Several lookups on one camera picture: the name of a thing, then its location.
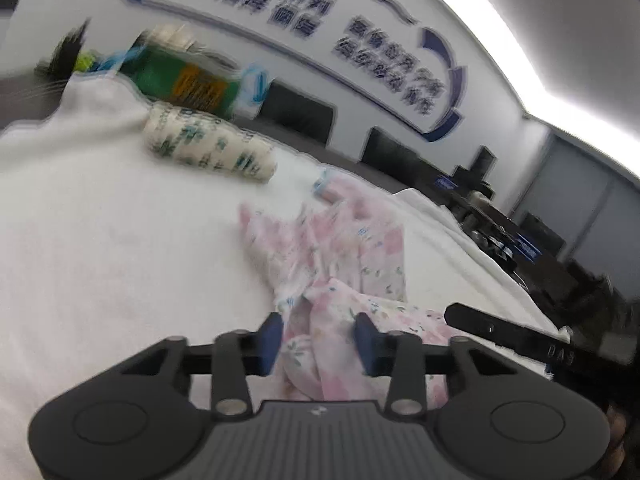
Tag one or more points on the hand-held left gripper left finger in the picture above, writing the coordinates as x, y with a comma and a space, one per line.
270, 340

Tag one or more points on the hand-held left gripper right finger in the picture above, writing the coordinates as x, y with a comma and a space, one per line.
365, 345

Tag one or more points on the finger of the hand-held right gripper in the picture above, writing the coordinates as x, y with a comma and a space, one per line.
495, 327

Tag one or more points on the pink large-flower pants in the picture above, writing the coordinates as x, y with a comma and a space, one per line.
345, 340

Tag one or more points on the pink small-flower shirt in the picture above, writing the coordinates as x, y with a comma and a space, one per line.
345, 245

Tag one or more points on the person's right hand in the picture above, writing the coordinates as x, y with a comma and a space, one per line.
617, 435

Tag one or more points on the blue desk name plate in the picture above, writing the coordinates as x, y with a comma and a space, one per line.
446, 182
529, 247

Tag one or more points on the black monitor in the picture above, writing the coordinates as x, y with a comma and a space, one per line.
484, 165

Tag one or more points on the white fluffy towel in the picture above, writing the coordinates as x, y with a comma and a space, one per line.
125, 260

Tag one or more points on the black office chair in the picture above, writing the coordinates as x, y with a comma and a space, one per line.
297, 115
392, 152

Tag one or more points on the folded cream teal-flower cloth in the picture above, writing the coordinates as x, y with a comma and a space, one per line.
205, 145

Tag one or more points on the cream cloth in bag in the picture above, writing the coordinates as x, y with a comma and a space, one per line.
170, 37

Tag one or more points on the yellow-green item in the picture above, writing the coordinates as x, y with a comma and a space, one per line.
84, 61

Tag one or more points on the black two-way radio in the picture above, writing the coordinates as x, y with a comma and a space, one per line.
65, 55

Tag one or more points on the blue wall lettering sign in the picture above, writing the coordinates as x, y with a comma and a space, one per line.
310, 20

